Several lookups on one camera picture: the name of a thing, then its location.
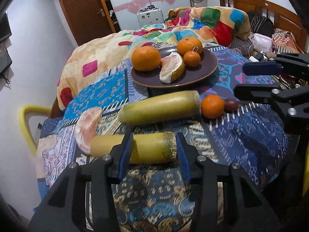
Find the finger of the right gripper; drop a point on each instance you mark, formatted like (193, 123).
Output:
(290, 105)
(294, 64)

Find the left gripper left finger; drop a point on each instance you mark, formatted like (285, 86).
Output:
(108, 170)

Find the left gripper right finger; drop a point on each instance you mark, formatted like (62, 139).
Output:
(199, 171)

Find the green sugarcane piece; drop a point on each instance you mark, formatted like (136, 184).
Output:
(155, 148)
(166, 107)

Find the peeled pink pomelo segment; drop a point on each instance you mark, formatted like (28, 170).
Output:
(85, 129)

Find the dark red grape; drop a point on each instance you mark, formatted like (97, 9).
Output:
(230, 105)

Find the small orange mandarin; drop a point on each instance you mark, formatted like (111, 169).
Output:
(212, 107)

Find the pomelo segment with rind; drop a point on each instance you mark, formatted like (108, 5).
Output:
(172, 67)

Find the large orange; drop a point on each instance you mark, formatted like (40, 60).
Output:
(146, 58)

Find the patchwork blue patterned cloth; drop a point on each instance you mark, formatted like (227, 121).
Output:
(248, 148)

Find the wooden bed headboard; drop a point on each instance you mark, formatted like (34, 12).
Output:
(281, 17)

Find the black striped bag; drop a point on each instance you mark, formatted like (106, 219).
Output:
(260, 24)

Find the dark purple plate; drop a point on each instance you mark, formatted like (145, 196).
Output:
(206, 68)

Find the orange on plate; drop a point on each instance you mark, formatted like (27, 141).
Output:
(192, 59)

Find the yellow plastic chair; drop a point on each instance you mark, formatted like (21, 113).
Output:
(23, 120)

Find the orange with sticker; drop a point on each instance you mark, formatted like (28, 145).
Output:
(189, 44)

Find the colourful checked blanket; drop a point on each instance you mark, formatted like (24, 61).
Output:
(218, 25)

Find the white sewing machine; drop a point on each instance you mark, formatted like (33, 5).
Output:
(149, 16)

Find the brown wooden door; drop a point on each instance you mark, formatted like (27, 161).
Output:
(87, 19)

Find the wall mounted television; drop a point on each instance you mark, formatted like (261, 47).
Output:
(5, 31)

